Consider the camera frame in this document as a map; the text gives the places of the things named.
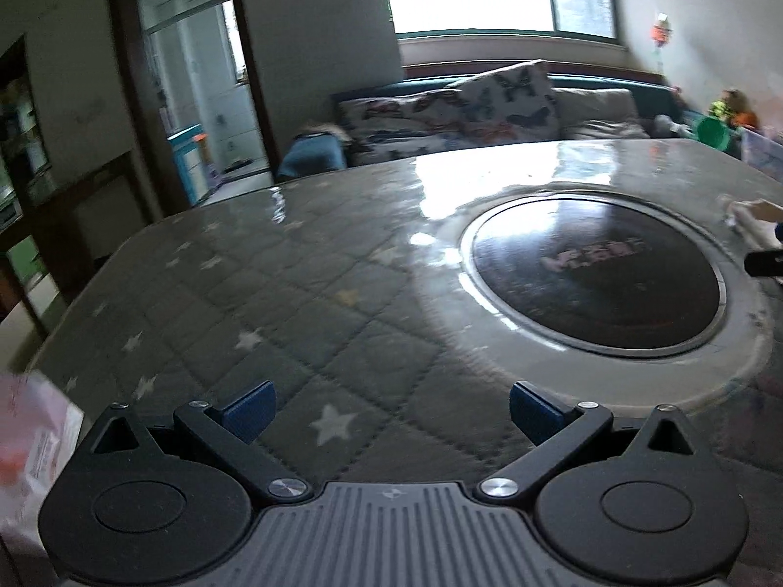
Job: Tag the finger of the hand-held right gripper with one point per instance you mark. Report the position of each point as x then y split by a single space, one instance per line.
768 261

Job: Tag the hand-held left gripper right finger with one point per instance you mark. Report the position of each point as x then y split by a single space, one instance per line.
535 409

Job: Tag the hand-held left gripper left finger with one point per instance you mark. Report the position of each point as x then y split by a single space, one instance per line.
251 409

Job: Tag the cream sweatshirt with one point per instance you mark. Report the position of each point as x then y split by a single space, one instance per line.
761 214

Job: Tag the clear plastic storage box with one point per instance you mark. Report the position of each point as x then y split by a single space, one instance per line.
761 153

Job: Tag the green plastic bucket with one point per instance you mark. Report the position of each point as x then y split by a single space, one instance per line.
712 131

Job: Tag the orange plush toy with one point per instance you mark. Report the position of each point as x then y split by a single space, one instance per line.
746 119

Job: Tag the round black hotplate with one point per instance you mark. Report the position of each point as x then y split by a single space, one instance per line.
587 275

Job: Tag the yellow-green plush toy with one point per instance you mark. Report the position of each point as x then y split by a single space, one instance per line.
728 104

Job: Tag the grey plush toy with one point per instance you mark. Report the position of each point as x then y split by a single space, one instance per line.
670 125

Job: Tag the teal sofa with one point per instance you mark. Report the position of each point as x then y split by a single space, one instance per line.
654 101

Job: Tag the white paper bag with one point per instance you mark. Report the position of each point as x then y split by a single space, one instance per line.
36 434

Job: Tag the beige cushion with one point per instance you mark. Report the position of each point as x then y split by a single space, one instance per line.
596 109

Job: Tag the blue and white cabinet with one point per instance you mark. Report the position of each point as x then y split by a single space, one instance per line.
186 165

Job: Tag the colourful pinwheel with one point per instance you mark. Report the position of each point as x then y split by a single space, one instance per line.
662 30

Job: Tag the dark wooden table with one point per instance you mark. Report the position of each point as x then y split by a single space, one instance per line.
92 208

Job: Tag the beige cloth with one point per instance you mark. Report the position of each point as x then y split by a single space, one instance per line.
321 133

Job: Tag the square butterfly print cushion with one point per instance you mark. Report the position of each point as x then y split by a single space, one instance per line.
508 101

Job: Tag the long butterfly print cushion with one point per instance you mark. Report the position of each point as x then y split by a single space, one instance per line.
397 116

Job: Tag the dark wooden shelf unit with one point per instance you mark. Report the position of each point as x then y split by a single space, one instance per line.
24 128

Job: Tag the dark wooden door frame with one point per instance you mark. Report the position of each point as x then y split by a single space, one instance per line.
128 104

